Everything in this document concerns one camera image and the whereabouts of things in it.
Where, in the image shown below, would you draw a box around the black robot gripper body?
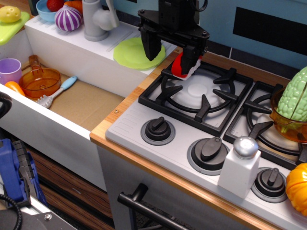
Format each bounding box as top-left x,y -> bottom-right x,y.
138,9 -> 209,47

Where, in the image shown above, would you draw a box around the grey toy faucet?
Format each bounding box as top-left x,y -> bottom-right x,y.
82,0 -> 119,42

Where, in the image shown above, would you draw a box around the black left stove knob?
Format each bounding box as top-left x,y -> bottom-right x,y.
141,116 -> 176,146

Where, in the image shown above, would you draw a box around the blue clamp device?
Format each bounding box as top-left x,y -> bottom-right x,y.
0,138 -> 47,207

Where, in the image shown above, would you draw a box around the yellow toy pumpkin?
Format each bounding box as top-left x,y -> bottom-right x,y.
286,163 -> 307,216

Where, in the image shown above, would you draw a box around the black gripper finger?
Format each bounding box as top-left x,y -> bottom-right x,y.
180,45 -> 207,75
140,26 -> 162,61

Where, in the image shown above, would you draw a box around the white salt shaker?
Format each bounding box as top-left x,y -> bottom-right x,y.
218,136 -> 261,199

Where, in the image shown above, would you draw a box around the red and white toy sushi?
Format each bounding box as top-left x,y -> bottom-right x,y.
171,52 -> 202,81

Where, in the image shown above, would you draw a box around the black left burner grate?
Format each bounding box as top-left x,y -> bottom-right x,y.
138,62 -> 253,137

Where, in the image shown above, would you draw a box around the black middle stove knob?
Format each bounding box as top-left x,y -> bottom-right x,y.
187,137 -> 230,176

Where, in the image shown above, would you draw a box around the black burner grate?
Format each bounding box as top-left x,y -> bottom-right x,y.
223,81 -> 307,170
138,62 -> 253,137

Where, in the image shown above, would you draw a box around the black right burner grate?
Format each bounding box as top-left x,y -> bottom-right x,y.
223,81 -> 307,170

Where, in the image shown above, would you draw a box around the grey toy stove top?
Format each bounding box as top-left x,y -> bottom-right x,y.
105,61 -> 307,230

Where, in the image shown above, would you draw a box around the red toy strawberry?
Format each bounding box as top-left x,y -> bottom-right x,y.
47,0 -> 64,12

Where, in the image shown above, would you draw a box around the light green plastic plate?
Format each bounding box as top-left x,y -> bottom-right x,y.
113,37 -> 165,70

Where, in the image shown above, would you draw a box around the orange transparent toy pot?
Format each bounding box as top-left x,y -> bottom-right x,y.
270,88 -> 307,144

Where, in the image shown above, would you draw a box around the black stove knob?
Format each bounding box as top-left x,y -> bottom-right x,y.
251,167 -> 287,204
141,116 -> 176,146
187,137 -> 230,176

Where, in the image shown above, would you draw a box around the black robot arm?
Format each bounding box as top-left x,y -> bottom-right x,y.
138,0 -> 210,80

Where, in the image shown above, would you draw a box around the green toy cabbage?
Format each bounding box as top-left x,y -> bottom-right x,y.
276,67 -> 307,122

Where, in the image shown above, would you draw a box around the black cable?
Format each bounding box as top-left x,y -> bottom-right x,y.
0,193 -> 23,230

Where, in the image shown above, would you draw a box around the green plastic cutting board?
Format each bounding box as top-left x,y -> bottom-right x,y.
0,11 -> 30,46

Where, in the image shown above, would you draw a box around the blue plastic bowl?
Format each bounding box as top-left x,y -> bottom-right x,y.
36,0 -> 56,23

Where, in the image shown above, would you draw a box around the blue handled pasta spoon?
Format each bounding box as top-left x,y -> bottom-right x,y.
36,76 -> 77,109

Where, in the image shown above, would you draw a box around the orange toy carrot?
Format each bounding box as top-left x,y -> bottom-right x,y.
64,0 -> 83,15

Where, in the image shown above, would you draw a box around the purple striped toy onion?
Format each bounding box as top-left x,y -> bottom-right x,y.
55,5 -> 82,32

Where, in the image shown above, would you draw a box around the small orange toy vegetable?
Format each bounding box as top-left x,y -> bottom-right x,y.
4,81 -> 25,96

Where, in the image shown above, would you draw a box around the orange transparent toy pan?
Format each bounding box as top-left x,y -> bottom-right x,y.
19,55 -> 61,99

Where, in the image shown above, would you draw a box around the yellow toy potato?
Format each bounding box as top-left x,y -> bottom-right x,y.
0,6 -> 21,23

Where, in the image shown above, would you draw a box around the black right stove knob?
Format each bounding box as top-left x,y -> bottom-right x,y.
251,167 -> 287,204

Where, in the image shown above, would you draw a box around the black oven door handle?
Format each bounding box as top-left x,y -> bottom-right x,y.
117,183 -> 189,230

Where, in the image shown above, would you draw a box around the purple plastic cup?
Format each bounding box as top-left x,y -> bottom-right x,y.
0,58 -> 22,85

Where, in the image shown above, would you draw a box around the white toy sink basin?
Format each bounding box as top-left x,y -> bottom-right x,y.
0,16 -> 152,189

